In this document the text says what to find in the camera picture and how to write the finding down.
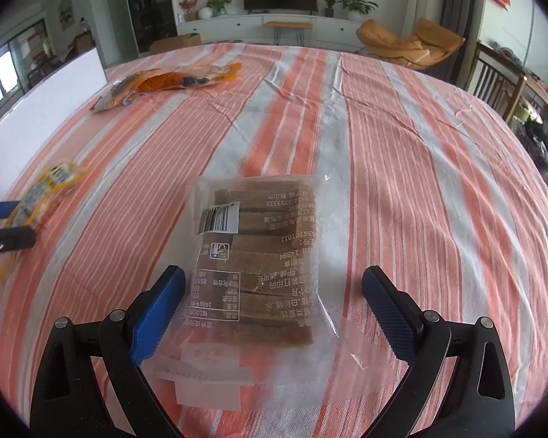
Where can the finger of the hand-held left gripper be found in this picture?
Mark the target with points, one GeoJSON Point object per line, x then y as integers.
{"type": "Point", "coordinates": [0, 210]}
{"type": "Point", "coordinates": [13, 238]}

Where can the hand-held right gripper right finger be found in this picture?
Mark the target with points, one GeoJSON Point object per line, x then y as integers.
{"type": "Point", "coordinates": [388, 315]}

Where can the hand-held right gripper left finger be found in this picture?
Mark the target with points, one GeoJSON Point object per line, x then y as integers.
{"type": "Point", "coordinates": [157, 315]}

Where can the yellow-edged clear snack packet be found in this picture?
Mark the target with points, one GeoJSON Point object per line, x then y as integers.
{"type": "Point", "coordinates": [45, 187]}

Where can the clear bag of brown bars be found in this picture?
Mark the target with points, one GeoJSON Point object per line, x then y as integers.
{"type": "Point", "coordinates": [265, 255]}

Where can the orange and brown snack packet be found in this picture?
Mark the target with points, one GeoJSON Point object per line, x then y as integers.
{"type": "Point", "coordinates": [164, 82]}

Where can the white board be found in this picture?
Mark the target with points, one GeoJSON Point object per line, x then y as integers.
{"type": "Point", "coordinates": [50, 96]}

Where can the orange striped tablecloth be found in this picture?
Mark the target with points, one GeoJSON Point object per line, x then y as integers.
{"type": "Point", "coordinates": [392, 169]}

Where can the cardboard box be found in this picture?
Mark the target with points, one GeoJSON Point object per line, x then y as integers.
{"type": "Point", "coordinates": [176, 42]}

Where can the dark display cabinet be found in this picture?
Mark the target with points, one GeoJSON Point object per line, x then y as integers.
{"type": "Point", "coordinates": [150, 4]}

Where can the orange lounge chair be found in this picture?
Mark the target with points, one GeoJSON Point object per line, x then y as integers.
{"type": "Point", "coordinates": [392, 41]}

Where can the dark wooden chair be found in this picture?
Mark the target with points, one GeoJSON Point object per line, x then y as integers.
{"type": "Point", "coordinates": [502, 61]}

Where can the red flower arrangement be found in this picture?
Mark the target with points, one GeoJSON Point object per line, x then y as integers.
{"type": "Point", "coordinates": [188, 4]}

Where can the white round vase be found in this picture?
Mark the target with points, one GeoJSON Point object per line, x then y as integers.
{"type": "Point", "coordinates": [205, 13]}

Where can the white television cabinet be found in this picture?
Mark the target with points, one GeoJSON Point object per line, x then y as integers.
{"type": "Point", "coordinates": [338, 29]}

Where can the green potted plant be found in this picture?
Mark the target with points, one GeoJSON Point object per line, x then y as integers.
{"type": "Point", "coordinates": [219, 3]}

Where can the wooden bench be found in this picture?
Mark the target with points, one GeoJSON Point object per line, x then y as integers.
{"type": "Point", "coordinates": [287, 25]}

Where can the large plant in white pot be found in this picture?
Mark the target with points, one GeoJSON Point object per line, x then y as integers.
{"type": "Point", "coordinates": [356, 4]}

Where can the small potted plant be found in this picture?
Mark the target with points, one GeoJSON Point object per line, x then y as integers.
{"type": "Point", "coordinates": [329, 7]}

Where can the grey curtain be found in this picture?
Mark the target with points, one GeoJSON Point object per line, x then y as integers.
{"type": "Point", "coordinates": [461, 0]}

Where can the framed wall picture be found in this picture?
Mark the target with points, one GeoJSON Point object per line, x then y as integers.
{"type": "Point", "coordinates": [65, 13]}

